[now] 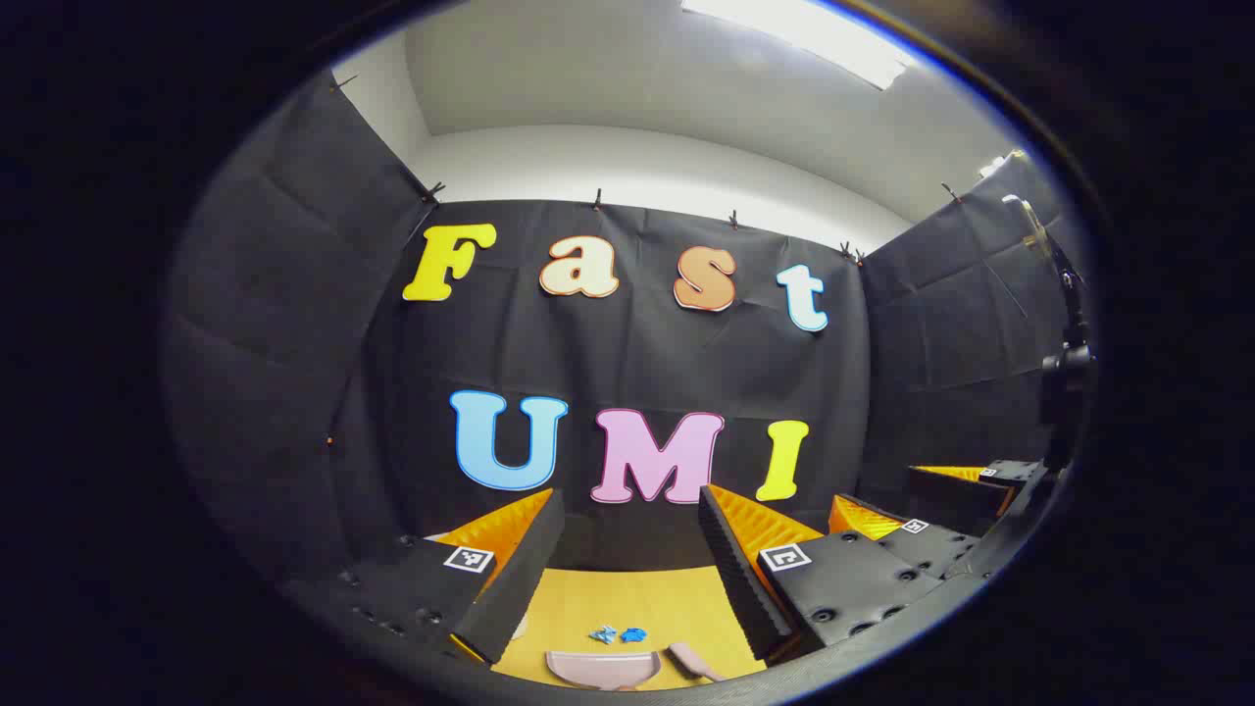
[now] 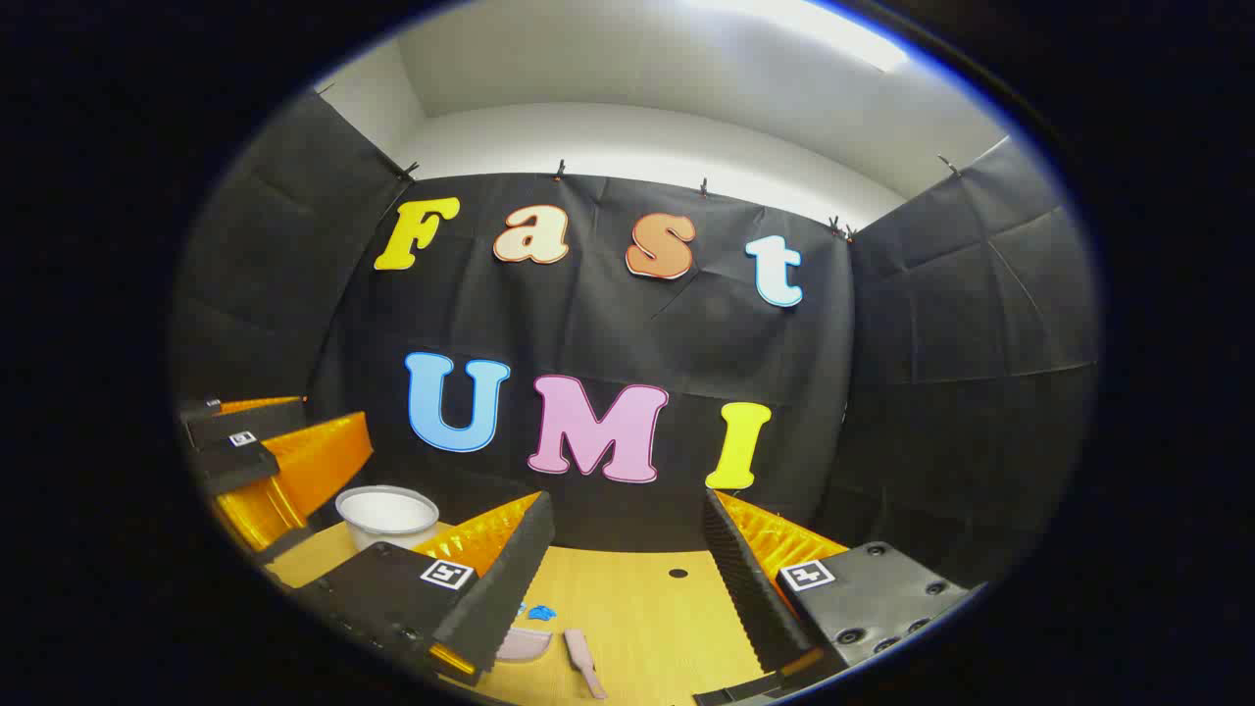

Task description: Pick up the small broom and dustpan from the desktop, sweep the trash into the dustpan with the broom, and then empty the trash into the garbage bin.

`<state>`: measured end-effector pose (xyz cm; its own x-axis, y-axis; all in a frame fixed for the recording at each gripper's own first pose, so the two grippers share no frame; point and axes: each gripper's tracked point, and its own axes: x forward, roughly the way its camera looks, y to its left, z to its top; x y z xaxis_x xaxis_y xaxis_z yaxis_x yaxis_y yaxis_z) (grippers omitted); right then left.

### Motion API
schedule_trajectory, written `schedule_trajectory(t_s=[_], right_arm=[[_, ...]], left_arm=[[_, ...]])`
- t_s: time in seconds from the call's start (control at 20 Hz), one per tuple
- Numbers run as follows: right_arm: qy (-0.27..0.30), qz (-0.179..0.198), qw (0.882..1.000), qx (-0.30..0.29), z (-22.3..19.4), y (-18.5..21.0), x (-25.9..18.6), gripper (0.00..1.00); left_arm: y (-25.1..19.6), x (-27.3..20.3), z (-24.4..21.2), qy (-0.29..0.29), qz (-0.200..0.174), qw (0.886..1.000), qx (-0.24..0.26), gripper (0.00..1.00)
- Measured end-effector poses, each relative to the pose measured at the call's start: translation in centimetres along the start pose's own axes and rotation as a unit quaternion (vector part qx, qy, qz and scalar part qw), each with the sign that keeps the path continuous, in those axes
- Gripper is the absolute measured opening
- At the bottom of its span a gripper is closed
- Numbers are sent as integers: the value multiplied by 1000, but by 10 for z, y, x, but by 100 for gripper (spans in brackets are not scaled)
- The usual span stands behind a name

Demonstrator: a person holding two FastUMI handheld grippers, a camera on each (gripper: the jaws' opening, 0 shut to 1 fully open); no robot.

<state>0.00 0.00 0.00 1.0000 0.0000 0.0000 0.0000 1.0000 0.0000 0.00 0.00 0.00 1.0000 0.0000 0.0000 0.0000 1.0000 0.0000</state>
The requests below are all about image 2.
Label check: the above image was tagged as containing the black backdrop cloth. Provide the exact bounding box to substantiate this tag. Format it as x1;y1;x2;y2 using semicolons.
169;88;1101;589

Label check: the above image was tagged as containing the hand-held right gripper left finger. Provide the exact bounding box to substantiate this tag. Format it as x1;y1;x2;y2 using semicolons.
292;490;557;687

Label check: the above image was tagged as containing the pale pink dustpan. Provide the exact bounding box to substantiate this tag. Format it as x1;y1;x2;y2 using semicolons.
495;628;555;664

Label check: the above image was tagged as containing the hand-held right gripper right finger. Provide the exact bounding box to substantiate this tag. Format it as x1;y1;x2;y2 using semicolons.
691;487;987;706

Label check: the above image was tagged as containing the small pale pink broom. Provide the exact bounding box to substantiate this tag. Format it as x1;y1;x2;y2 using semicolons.
563;629;609;700

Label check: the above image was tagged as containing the white ribbed garbage bin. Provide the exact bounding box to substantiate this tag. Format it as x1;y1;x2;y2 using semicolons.
335;485;440;552

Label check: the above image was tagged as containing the wooden desktop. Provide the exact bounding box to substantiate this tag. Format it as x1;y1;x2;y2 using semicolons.
265;520;785;706

